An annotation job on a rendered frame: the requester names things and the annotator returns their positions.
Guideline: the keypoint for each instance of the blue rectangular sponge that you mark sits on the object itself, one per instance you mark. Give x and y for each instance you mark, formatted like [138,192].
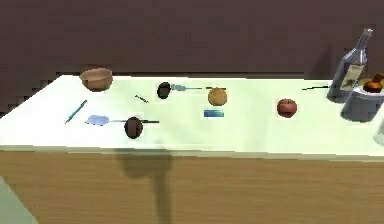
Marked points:
[213,113]

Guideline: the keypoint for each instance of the grey-blue spoon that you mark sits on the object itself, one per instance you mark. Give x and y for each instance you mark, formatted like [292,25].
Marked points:
[179,87]

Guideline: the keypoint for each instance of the small black egg-shaped lump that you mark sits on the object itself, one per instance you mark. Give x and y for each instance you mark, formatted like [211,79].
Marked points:
[163,90]

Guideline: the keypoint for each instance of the dark brown egg-shaped lump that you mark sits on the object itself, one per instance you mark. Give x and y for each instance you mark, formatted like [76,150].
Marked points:
[133,127]

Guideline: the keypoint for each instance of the wooden counter with pale top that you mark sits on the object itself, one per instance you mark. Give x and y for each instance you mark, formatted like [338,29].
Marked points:
[200,173]

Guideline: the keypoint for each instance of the red apple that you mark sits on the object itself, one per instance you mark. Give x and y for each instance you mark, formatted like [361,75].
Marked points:
[287,107]

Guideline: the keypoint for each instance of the brown bowl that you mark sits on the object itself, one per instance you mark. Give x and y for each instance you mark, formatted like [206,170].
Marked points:
[96,79]

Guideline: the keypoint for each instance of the teal pencil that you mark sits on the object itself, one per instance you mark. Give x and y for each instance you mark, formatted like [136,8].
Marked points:
[76,111]

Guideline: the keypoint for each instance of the thin black knife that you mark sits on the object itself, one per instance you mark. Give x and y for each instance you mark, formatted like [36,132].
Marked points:
[316,88]

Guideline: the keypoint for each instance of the grey glass bottle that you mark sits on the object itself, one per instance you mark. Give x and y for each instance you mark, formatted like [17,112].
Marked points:
[348,71]

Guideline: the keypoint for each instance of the orange-brown round fruit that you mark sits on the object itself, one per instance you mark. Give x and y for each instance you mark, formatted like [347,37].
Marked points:
[373,85]

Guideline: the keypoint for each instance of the clear glass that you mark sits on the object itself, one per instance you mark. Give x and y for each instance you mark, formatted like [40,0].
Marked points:
[380,133]

